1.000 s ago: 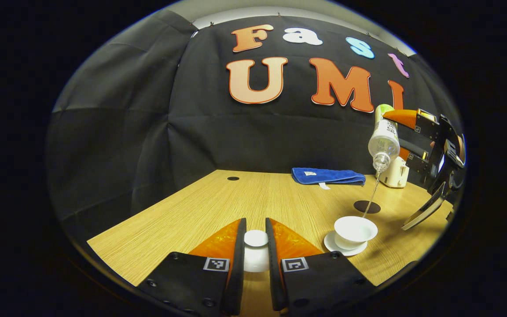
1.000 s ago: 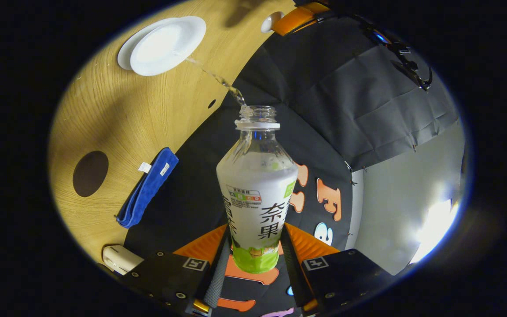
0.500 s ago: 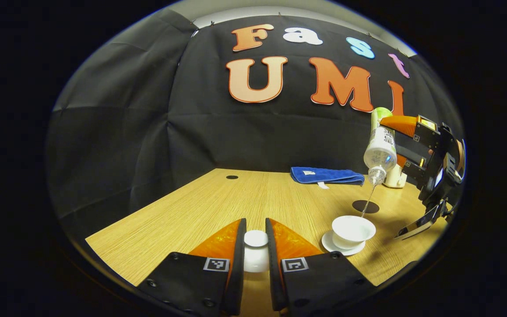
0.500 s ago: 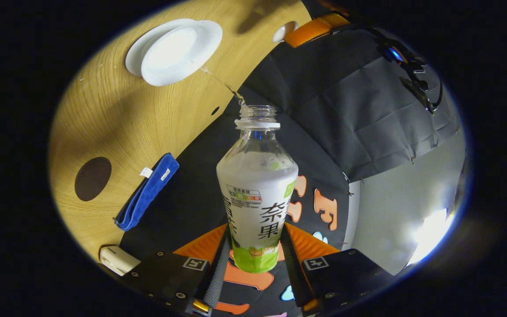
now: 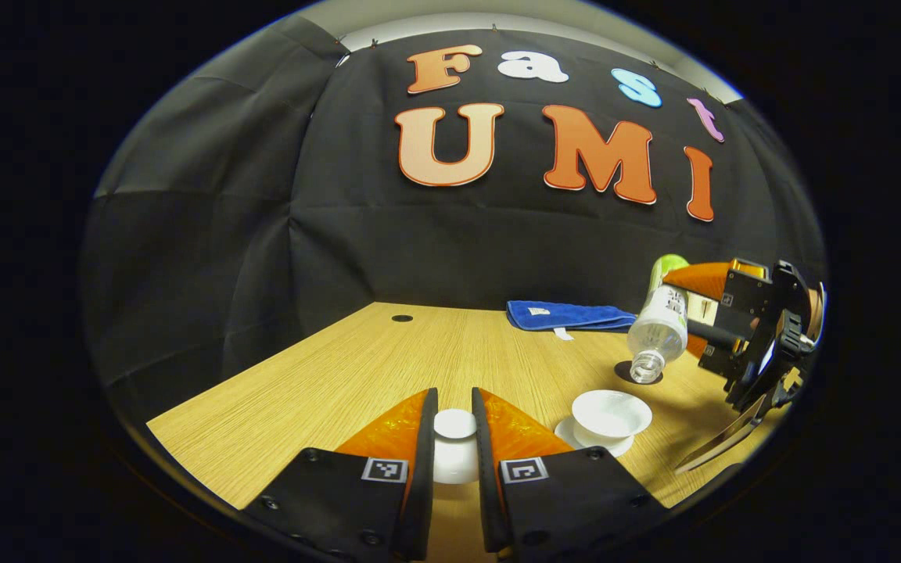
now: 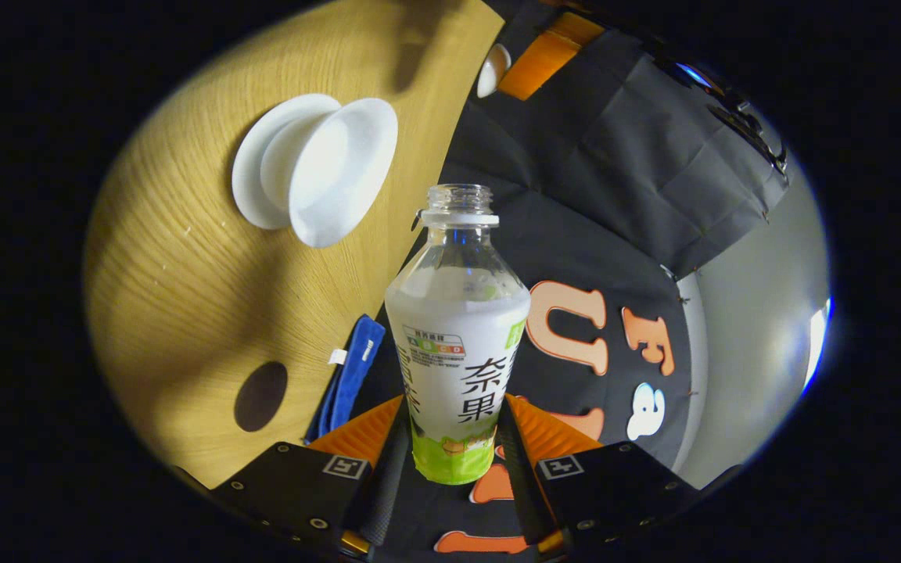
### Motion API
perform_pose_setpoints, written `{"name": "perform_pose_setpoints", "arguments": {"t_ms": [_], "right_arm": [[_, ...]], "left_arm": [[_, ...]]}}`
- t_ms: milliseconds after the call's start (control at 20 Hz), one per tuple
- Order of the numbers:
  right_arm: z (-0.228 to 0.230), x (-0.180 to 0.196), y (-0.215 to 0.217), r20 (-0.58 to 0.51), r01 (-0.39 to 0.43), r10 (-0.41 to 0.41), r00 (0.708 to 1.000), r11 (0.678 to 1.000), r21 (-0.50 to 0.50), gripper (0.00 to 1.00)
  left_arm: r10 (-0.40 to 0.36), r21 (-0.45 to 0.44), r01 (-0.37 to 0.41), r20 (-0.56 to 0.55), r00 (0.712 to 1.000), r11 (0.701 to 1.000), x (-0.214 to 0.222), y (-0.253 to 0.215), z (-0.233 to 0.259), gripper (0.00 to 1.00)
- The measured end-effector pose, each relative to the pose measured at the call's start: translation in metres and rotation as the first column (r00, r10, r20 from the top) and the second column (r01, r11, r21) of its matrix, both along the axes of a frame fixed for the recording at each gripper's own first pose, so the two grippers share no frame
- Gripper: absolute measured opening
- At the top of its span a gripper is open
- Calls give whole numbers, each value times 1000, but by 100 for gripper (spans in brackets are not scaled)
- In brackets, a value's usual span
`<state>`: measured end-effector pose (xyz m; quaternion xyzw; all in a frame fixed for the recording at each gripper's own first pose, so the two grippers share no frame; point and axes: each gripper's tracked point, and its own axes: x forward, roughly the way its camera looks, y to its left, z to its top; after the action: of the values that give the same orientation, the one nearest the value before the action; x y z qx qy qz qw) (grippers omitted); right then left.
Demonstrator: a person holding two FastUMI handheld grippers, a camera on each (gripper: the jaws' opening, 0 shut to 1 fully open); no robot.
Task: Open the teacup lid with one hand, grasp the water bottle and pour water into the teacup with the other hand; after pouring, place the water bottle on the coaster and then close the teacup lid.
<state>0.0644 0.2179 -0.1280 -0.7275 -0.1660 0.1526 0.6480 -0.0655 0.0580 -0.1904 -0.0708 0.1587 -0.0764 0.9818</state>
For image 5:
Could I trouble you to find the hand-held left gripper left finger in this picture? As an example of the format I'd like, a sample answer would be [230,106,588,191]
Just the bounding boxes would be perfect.
[241,388,440,562]

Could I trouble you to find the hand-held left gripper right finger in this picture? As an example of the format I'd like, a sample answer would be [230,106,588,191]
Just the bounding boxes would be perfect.
[471,387,670,561]

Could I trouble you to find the green labelled water bottle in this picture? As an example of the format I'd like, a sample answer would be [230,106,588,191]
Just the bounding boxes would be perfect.
[626,254,691,385]

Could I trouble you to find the dark brown round coaster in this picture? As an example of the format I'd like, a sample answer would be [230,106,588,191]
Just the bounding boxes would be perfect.
[614,360,664,385]

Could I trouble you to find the white toaster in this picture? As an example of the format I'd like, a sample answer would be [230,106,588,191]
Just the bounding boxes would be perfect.
[687,292,723,324]

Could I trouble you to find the white saucer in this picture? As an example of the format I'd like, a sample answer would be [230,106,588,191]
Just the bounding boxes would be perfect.
[554,414,636,459]

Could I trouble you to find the blue towel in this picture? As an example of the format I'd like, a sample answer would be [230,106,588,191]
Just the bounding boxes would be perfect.
[506,300,638,341]

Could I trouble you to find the black backdrop cloth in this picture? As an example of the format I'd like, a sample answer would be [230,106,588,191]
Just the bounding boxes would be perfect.
[79,16,827,431]

